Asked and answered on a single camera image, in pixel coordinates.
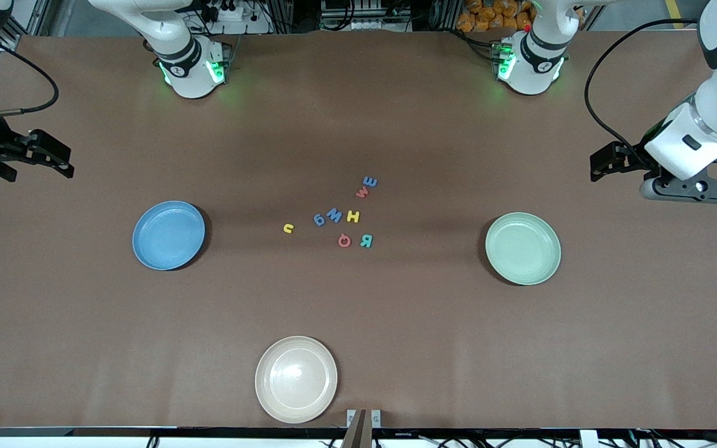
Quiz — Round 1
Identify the light green plate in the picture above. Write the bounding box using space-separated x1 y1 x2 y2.
485 212 562 286

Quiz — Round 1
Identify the orange packaged goods pile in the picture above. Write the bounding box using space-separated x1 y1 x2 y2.
456 0 535 33

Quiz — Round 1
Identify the beige plate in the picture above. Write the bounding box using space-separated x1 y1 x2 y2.
255 336 339 424

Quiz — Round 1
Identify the blue plate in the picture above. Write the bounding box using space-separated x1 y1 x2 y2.
132 200 207 271

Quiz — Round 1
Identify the silver metal bracket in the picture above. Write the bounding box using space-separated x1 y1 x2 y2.
346 409 382 430

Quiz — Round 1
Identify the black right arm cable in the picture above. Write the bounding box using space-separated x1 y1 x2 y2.
0 44 60 119

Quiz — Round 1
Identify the brown camera stand post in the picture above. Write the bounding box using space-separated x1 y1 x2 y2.
340 409 367 448

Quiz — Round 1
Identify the white power strip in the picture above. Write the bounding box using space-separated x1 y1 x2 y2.
200 0 272 35

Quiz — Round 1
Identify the black table edge rail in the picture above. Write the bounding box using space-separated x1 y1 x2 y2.
0 426 717 437

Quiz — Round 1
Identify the white device with cables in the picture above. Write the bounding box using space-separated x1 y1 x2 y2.
320 0 414 32

